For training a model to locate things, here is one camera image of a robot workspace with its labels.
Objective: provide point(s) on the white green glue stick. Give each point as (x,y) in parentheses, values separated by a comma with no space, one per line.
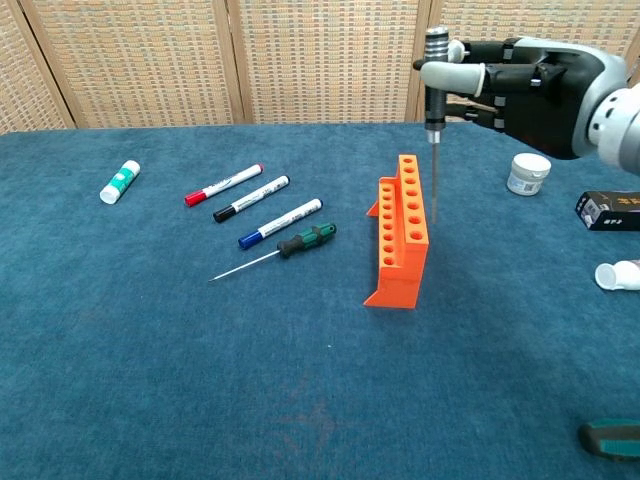
(120,181)

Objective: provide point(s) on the woven wooden folding screen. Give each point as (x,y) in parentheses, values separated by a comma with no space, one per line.
(320,60)

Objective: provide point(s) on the thick-shaft green black screwdriver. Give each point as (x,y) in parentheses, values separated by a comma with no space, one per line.
(610,440)

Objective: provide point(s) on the black cardboard box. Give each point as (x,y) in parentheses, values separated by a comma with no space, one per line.
(612,210)

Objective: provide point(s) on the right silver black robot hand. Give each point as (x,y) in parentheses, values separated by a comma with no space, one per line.
(545,100)

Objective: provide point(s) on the blue cap whiteboard marker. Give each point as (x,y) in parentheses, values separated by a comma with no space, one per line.
(282,222)

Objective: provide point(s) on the orange tool rack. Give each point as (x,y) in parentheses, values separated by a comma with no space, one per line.
(400,280)

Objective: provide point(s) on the blue carpet table mat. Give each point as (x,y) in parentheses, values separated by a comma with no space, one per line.
(150,350)

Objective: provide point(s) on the thin-shaft green black screwdriver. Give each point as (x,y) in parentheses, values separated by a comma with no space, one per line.
(307,239)

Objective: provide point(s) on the white floral toothpaste tube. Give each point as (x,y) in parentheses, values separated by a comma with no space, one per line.
(622,275)

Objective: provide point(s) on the black silver precision screwdriver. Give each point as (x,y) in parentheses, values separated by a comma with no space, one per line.
(436,120)

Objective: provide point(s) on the black cap whiteboard marker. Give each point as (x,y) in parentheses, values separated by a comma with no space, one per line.
(252,198)

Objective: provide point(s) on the white round jar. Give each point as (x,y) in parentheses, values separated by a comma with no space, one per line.
(527,175)

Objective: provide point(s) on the red cap whiteboard marker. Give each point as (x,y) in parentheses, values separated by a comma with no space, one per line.
(225,184)

